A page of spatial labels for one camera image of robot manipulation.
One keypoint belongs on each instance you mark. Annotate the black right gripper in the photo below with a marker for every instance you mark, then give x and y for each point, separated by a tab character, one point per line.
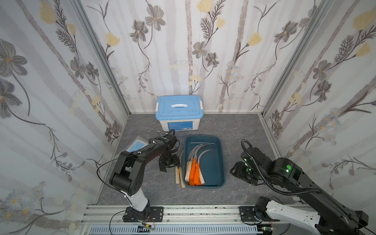
240	171

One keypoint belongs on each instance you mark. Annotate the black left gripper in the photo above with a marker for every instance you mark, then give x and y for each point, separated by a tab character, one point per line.
169	161

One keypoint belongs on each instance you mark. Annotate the orange handle sickle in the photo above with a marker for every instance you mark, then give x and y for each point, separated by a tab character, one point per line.
194	175
196	181

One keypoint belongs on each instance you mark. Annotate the wooden handle sickle group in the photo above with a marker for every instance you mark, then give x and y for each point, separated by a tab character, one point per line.
192	155

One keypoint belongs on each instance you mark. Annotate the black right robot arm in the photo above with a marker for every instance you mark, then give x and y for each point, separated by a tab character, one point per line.
328	217

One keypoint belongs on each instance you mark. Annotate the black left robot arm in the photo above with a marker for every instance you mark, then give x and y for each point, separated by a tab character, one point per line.
128	175

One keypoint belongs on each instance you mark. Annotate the teal plastic storage bin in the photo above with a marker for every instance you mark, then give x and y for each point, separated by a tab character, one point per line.
211	164

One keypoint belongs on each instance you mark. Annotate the white storage box blue lid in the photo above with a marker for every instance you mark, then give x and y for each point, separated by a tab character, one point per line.
179	112

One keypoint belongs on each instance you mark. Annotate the bagged blue face masks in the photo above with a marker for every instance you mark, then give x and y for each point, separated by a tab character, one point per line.
134	145

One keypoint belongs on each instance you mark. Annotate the wooden handle sickle beside bin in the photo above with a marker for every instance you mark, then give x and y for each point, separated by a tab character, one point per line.
181	176

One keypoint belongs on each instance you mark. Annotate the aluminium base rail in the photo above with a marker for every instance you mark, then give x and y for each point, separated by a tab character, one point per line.
189	220

